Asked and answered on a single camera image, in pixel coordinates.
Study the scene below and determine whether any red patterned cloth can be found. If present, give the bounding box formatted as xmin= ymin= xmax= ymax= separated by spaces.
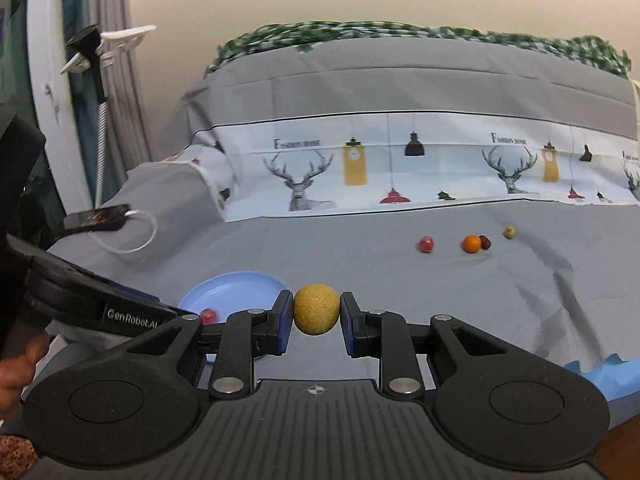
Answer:
xmin=0 ymin=435 xmax=38 ymax=480

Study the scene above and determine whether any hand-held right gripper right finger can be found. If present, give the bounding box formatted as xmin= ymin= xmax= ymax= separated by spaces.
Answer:
xmin=340 ymin=291 xmax=546 ymax=397

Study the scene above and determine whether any green checkered cloth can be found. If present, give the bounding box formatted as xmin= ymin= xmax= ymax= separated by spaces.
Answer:
xmin=205 ymin=21 xmax=632 ymax=78

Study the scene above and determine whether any black smartphone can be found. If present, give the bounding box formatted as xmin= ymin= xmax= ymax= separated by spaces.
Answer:
xmin=64 ymin=203 xmax=132 ymax=232

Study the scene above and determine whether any light blue cloth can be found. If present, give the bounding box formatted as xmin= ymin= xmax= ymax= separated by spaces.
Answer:
xmin=565 ymin=352 xmax=640 ymax=403

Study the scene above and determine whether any white window frame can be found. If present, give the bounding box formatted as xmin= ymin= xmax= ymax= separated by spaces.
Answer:
xmin=27 ymin=0 xmax=72 ymax=221

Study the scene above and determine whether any dark cloth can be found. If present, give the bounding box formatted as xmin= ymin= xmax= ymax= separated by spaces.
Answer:
xmin=0 ymin=77 xmax=48 ymax=346

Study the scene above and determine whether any white charging cable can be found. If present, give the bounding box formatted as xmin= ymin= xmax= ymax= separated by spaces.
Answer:
xmin=95 ymin=209 xmax=158 ymax=255

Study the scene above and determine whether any black gooseneck phone holder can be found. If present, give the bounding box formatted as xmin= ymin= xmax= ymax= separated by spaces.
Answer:
xmin=65 ymin=25 xmax=111 ymax=211

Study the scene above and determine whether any grey bed sheet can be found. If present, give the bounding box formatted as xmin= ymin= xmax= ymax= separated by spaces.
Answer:
xmin=45 ymin=160 xmax=640 ymax=396

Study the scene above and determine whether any blue plastic plate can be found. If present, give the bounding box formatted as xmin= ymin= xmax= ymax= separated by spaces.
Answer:
xmin=178 ymin=271 xmax=290 ymax=365

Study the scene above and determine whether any person's left hand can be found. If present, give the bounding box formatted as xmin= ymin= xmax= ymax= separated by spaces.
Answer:
xmin=0 ymin=334 xmax=52 ymax=419

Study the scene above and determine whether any grey quilt with printed band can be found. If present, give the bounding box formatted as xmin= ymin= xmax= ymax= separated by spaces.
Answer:
xmin=165 ymin=37 xmax=640 ymax=223

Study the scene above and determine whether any grey printed pillow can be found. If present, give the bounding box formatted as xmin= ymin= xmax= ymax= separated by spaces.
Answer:
xmin=120 ymin=145 xmax=241 ymax=221

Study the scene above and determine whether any grey curtain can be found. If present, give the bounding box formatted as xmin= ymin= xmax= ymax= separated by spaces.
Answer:
xmin=92 ymin=0 xmax=153 ymax=196

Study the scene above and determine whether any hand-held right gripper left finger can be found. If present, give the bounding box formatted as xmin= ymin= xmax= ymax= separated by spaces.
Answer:
xmin=95 ymin=290 xmax=294 ymax=400

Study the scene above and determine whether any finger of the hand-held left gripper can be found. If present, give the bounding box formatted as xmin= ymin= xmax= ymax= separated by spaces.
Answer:
xmin=106 ymin=282 xmax=180 ymax=312

